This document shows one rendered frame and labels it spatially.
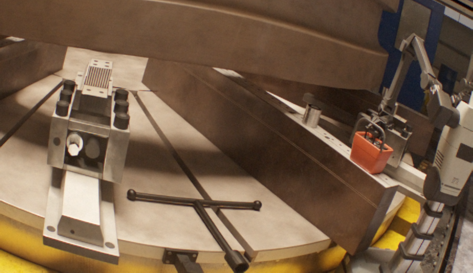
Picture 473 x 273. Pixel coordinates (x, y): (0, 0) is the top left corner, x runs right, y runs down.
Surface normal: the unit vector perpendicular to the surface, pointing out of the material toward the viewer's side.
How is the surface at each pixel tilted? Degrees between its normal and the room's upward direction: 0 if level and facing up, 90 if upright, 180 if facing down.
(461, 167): 90
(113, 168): 90
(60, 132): 90
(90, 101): 90
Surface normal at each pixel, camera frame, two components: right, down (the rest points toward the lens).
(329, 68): 0.61, 0.43
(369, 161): -0.80, 0.10
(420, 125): -0.16, 0.29
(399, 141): -0.51, 0.14
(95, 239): 0.22, 0.39
